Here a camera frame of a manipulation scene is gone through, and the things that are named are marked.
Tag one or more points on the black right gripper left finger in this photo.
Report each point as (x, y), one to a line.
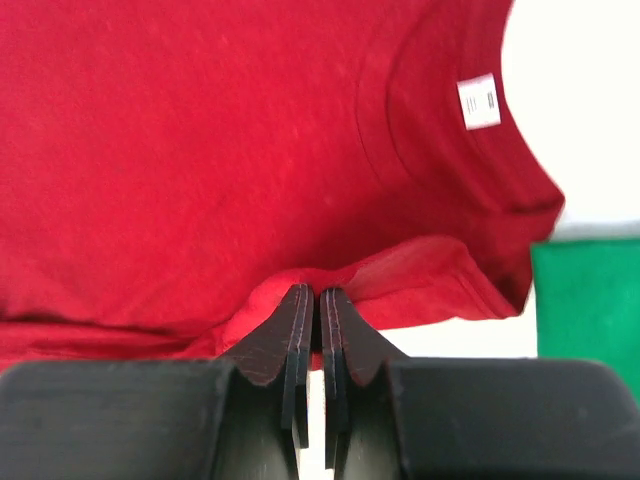
(240, 416)

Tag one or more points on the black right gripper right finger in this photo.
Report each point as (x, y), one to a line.
(393, 416)

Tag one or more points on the red t-shirt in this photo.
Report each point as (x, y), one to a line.
(169, 169)

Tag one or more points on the green folded t-shirt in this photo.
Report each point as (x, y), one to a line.
(587, 303)

